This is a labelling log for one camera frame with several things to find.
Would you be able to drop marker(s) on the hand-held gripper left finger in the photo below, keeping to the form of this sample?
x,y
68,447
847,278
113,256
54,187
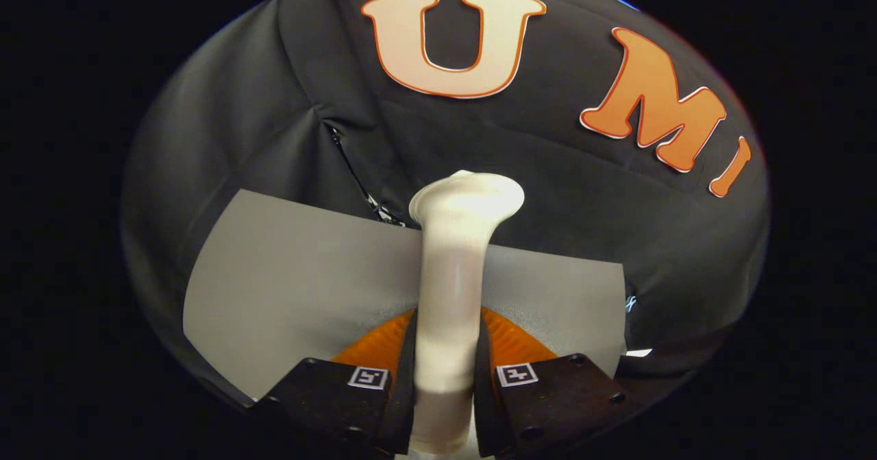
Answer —
x,y
342,405

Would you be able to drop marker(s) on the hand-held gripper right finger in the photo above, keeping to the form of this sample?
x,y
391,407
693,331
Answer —
x,y
548,405

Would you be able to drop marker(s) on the white garment steamer head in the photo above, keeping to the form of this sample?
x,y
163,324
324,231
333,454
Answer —
x,y
449,295

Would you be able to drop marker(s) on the grey drawer cabinet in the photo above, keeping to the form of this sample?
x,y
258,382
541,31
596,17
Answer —
x,y
294,282

